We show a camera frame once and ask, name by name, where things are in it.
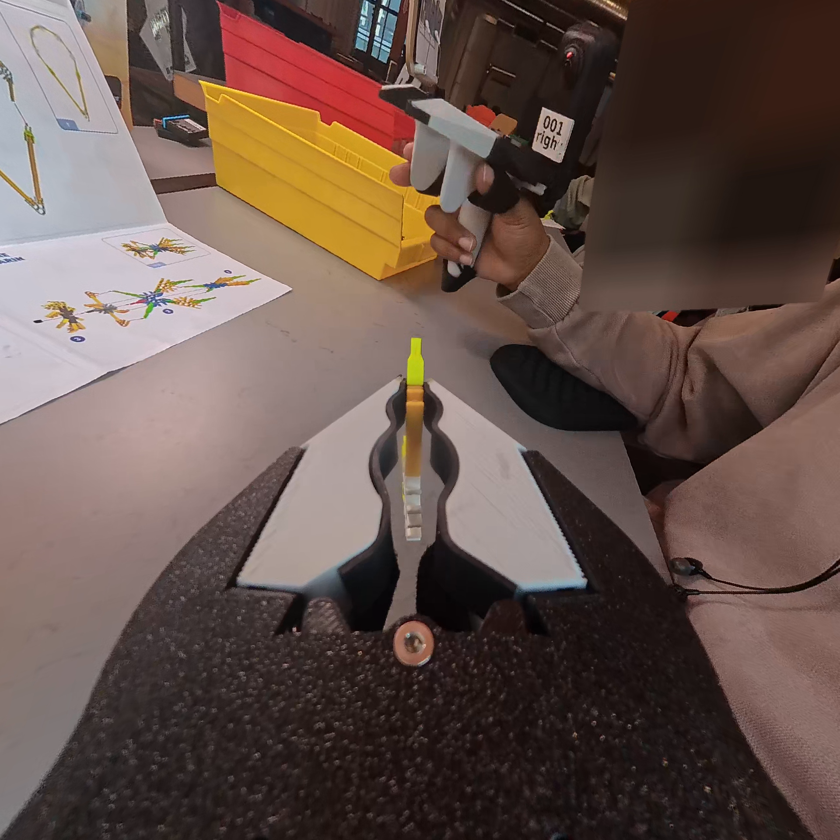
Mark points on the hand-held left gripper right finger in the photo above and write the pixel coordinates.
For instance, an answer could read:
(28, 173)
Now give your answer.
(512, 525)

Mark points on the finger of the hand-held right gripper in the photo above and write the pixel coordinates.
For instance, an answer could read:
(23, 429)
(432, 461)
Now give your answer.
(426, 157)
(459, 128)

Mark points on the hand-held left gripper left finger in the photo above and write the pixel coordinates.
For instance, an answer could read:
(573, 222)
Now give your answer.
(308, 525)

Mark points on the yellow plastic bin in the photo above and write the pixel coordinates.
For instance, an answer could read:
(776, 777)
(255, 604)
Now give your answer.
(295, 177)

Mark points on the toy construction model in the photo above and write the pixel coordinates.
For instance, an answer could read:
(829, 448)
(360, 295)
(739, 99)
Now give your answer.
(415, 420)

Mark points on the person's right forearm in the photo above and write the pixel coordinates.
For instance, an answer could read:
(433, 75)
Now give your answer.
(656, 367)

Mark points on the grey desk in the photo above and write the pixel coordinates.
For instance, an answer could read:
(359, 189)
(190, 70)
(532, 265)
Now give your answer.
(262, 426)

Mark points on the person's right hand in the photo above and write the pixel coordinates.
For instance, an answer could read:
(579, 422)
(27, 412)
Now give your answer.
(518, 243)

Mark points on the orange chair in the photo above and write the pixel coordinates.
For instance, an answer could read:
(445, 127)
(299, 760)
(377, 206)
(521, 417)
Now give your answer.
(482, 117)

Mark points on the white hanging banner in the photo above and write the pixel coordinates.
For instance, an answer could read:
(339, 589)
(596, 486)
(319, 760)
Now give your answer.
(426, 39)

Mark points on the dark paned window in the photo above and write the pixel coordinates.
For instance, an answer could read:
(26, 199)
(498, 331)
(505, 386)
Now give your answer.
(377, 29)

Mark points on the black padded cushion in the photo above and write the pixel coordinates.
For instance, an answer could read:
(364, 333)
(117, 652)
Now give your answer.
(558, 394)

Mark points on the stack of red bins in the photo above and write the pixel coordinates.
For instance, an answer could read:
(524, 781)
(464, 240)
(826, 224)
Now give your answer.
(295, 65)

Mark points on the black device with blue light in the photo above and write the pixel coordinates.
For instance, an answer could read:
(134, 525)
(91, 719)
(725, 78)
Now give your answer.
(180, 130)

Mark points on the person's beige hoodie torso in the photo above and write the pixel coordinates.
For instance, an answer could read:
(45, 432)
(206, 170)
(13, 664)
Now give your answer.
(774, 590)

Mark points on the printed paper sheet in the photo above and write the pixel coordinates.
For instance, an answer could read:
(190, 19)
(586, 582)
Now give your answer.
(167, 33)

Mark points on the toy instruction sheet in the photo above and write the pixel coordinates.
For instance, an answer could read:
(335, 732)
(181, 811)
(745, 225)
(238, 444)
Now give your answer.
(79, 275)

